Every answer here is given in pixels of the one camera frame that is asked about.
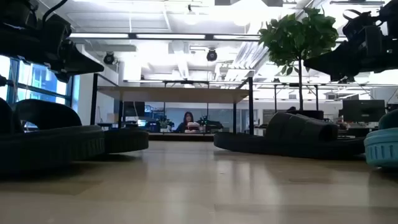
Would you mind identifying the teal rubber slide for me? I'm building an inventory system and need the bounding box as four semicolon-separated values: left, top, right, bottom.
363;108;398;169

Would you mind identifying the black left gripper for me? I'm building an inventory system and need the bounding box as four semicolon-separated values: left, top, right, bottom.
29;12;105;84

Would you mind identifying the small desk plant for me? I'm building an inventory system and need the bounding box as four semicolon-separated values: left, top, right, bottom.
158;118;172;133

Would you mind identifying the large glass window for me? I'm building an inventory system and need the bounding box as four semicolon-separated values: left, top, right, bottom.
0;55;74;130

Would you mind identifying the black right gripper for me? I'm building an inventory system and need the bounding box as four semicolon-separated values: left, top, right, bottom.
303;7;398;84

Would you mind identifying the long ceiling light strip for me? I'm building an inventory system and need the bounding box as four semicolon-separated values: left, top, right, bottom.
68;32;261;41

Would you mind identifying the large black monitor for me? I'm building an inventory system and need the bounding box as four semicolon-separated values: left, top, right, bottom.
341;99;386;124

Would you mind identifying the black aluminium rig frame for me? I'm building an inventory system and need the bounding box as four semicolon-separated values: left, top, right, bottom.
148;133;215;142

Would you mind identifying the small black monitor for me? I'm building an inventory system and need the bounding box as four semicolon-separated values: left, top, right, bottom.
123;101;146;118

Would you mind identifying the person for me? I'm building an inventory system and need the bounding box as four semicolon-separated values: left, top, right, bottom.
175;111;200;134

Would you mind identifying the green potted plant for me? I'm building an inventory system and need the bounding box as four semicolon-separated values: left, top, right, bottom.
257;6;340;121

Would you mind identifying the wooden shelf with black frame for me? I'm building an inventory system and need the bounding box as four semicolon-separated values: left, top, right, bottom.
90;73;255;137

